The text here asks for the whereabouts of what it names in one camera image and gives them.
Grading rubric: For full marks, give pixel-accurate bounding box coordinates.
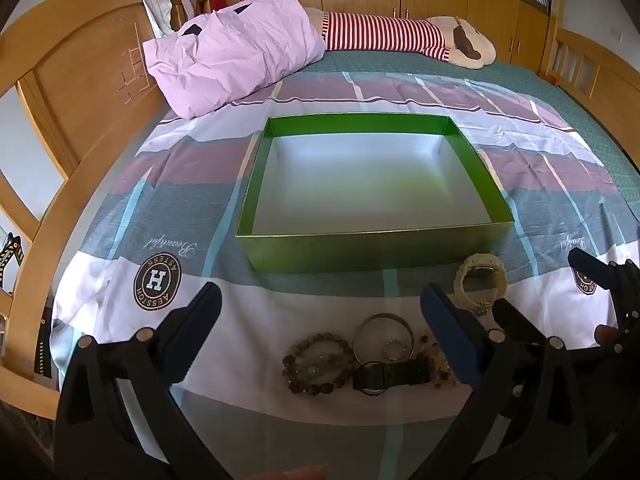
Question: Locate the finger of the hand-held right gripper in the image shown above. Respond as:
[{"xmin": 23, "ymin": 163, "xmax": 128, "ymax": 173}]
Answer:
[{"xmin": 567, "ymin": 247, "xmax": 618, "ymax": 291}]

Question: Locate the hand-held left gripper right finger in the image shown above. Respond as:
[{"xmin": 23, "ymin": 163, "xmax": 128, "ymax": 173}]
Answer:
[{"xmin": 420, "ymin": 282, "xmax": 592, "ymax": 480}]

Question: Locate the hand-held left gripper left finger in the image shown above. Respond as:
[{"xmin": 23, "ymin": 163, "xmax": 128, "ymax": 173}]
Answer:
[{"xmin": 55, "ymin": 281, "xmax": 236, "ymax": 480}]

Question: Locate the pale pink bead bracelet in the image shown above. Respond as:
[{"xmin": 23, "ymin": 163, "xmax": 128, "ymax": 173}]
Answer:
[{"xmin": 425, "ymin": 350, "xmax": 458, "ymax": 391}]

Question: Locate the cream white wrist watch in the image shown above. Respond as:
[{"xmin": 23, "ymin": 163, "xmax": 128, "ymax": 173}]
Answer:
[{"xmin": 452, "ymin": 253, "xmax": 508, "ymax": 318}]

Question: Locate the silver metal bangle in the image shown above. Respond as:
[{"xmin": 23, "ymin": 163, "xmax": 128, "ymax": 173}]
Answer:
[{"xmin": 352, "ymin": 312, "xmax": 417, "ymax": 366}]

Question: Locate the small sparkly gold ring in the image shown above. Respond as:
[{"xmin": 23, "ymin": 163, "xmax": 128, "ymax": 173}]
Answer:
[{"xmin": 382, "ymin": 338, "xmax": 410, "ymax": 362}]

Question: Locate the black wrist watch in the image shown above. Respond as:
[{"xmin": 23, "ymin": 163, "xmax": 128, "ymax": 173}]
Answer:
[{"xmin": 352, "ymin": 357, "xmax": 433, "ymax": 397}]

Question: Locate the green cardboard box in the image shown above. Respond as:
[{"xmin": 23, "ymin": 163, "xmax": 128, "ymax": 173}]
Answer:
[{"xmin": 235, "ymin": 114, "xmax": 516, "ymax": 275}]

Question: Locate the brown bead bracelet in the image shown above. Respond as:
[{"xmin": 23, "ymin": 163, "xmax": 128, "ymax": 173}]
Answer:
[{"xmin": 281, "ymin": 332, "xmax": 354, "ymax": 396}]

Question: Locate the person's left hand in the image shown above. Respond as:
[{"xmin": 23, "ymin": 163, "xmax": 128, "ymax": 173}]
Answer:
[{"xmin": 270, "ymin": 465, "xmax": 327, "ymax": 480}]

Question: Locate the wooden bed footboard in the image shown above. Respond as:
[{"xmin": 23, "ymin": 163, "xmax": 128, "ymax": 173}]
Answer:
[{"xmin": 545, "ymin": 25, "xmax": 640, "ymax": 171}]

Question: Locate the pink pillow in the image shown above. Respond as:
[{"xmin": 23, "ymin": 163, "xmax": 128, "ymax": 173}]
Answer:
[{"xmin": 142, "ymin": 0, "xmax": 327, "ymax": 120}]

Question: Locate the wooden bed headboard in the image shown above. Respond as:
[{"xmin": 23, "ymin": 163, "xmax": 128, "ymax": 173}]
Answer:
[{"xmin": 0, "ymin": 0, "xmax": 226, "ymax": 421}]

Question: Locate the red striped plush toy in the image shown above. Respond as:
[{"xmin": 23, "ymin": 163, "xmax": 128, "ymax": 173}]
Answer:
[{"xmin": 305, "ymin": 7, "xmax": 497, "ymax": 70}]

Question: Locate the grey and white garment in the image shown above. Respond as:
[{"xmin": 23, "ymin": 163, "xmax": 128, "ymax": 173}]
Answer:
[{"xmin": 132, "ymin": 0, "xmax": 201, "ymax": 39}]

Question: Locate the black and yellow strap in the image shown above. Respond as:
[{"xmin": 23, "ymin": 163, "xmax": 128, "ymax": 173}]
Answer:
[{"xmin": 0, "ymin": 232, "xmax": 26, "ymax": 296}]

